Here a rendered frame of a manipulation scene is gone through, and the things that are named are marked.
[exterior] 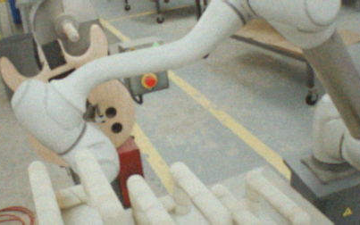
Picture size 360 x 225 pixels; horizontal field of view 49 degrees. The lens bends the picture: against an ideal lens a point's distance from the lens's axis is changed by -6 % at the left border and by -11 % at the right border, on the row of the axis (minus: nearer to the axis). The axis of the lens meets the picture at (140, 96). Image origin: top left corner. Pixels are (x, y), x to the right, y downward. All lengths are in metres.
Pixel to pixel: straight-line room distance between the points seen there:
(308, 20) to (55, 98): 0.54
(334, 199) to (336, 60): 0.60
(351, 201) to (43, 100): 1.07
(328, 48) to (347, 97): 0.17
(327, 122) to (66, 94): 0.83
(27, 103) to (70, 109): 0.09
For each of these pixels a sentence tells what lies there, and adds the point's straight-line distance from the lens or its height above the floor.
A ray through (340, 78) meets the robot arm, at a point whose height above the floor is 1.16.
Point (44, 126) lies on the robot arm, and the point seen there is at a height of 1.18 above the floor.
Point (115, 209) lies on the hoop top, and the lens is 0.55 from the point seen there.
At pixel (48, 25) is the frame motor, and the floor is 1.27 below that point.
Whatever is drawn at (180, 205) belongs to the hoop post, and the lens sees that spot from 0.81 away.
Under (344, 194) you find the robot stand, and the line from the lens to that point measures 1.47.
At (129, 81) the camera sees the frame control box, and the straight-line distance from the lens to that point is 1.63.
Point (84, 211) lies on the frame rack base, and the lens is 0.74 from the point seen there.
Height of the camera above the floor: 1.53
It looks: 22 degrees down
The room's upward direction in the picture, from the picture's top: 9 degrees counter-clockwise
